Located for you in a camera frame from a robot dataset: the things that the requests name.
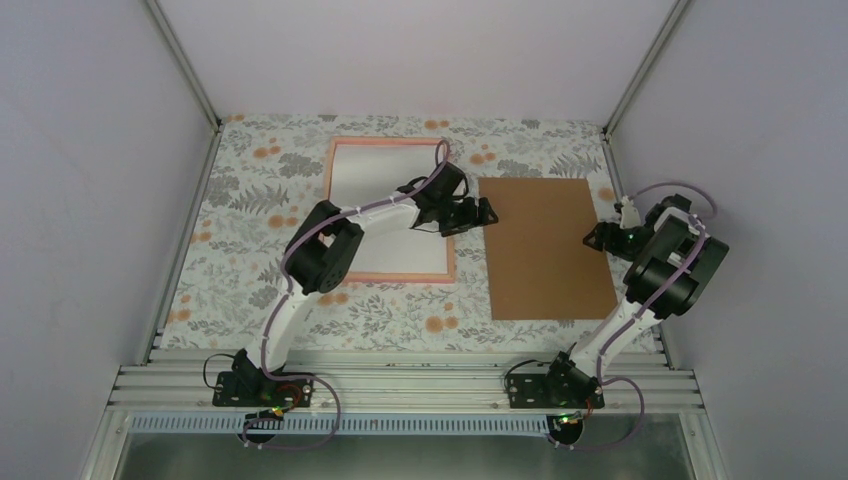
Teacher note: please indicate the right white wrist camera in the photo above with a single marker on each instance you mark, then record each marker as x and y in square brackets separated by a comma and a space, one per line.
[629, 215]

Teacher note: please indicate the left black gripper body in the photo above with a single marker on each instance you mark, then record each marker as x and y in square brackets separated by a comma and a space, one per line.
[451, 219]

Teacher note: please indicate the pink wooden picture frame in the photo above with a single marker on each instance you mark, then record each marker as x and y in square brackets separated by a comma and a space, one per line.
[397, 278]

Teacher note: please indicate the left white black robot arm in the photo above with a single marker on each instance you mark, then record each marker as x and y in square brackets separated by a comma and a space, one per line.
[321, 252]

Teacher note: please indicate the brown cardboard backing board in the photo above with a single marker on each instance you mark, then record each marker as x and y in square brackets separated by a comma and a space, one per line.
[538, 266]

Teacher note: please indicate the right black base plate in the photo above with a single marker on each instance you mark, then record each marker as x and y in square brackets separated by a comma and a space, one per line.
[537, 391]

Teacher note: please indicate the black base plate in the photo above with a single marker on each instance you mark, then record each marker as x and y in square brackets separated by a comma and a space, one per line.
[232, 392]
[537, 391]

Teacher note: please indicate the sunset photo print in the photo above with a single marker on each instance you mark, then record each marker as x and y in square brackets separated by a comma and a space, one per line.
[371, 172]

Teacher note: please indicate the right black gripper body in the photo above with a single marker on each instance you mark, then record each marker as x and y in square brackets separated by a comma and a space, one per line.
[633, 244]

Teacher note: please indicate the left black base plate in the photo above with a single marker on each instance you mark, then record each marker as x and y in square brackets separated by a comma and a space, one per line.
[232, 392]

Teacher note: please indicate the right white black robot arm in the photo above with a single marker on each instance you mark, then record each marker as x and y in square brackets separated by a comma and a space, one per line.
[673, 258]

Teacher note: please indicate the aluminium rail base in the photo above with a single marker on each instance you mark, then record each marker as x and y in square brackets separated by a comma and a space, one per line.
[390, 393]

